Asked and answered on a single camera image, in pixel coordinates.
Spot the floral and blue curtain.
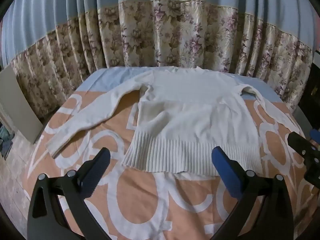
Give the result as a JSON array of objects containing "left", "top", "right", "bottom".
[{"left": 0, "top": 0, "right": 320, "bottom": 112}]

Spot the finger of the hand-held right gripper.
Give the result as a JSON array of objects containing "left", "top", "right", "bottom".
[
  {"left": 287, "top": 131, "right": 320, "bottom": 159},
  {"left": 309, "top": 128, "right": 320, "bottom": 146}
]

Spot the dark cabinet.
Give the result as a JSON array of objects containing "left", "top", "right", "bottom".
[{"left": 292, "top": 62, "right": 320, "bottom": 137}]

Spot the grey flat board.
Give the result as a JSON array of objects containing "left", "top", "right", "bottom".
[{"left": 0, "top": 64, "right": 44, "bottom": 144}]

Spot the orange white printed blanket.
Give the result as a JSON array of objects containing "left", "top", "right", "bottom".
[{"left": 26, "top": 66, "right": 316, "bottom": 240}]

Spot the white knit sweater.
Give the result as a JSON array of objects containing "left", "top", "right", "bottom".
[{"left": 45, "top": 66, "right": 295, "bottom": 180}]

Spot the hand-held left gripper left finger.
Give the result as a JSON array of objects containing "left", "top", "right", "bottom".
[{"left": 27, "top": 148, "right": 112, "bottom": 240}]

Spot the blue green cloth pile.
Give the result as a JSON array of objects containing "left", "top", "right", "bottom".
[{"left": 0, "top": 123, "right": 14, "bottom": 161}]

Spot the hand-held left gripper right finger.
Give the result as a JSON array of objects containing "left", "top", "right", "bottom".
[{"left": 211, "top": 146, "right": 294, "bottom": 240}]

